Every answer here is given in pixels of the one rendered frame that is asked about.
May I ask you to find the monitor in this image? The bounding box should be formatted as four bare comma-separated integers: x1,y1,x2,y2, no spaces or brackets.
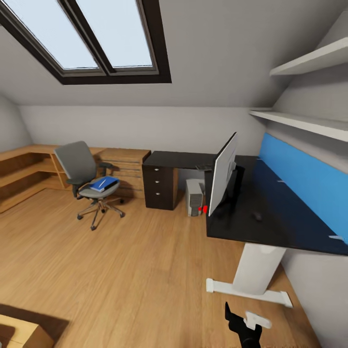
202,132,245,216

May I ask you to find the folder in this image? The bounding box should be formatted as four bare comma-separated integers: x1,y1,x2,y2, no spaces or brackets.
89,176,119,192

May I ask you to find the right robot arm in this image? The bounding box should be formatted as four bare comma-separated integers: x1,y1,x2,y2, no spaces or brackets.
224,302,272,348

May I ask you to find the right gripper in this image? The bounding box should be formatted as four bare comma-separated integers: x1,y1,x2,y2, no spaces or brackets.
224,302,262,345

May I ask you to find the swivel chair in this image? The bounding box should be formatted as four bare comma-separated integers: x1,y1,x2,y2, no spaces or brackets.
53,141,124,230

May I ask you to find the keyboard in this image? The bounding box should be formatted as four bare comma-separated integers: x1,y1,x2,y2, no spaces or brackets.
196,164,212,172

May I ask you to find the mouse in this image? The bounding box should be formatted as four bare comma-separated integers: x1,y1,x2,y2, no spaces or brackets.
252,211,262,221

